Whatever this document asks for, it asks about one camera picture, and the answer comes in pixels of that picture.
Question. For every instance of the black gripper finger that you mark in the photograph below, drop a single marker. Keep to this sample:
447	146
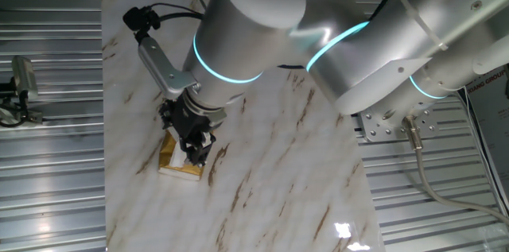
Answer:
189	148
206	148

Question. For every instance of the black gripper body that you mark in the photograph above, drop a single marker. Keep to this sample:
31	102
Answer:
191	121

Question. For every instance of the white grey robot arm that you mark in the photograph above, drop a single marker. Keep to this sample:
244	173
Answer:
358	45

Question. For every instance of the gold tissue pack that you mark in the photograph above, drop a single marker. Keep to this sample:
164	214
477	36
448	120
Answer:
191	170

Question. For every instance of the marble pattern table sheet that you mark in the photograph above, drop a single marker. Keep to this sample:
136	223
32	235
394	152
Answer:
258	184

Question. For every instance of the metal clamp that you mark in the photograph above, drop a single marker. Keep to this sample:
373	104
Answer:
33	117

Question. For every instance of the white rectangular device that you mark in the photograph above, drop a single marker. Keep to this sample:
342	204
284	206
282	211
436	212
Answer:
24	77

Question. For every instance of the white printed sign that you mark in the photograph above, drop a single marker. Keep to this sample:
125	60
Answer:
493	125

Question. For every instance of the clear plastic film piece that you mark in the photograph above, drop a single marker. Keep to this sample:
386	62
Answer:
497	240

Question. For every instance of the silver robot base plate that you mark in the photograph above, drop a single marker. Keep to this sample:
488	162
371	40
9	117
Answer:
374	129

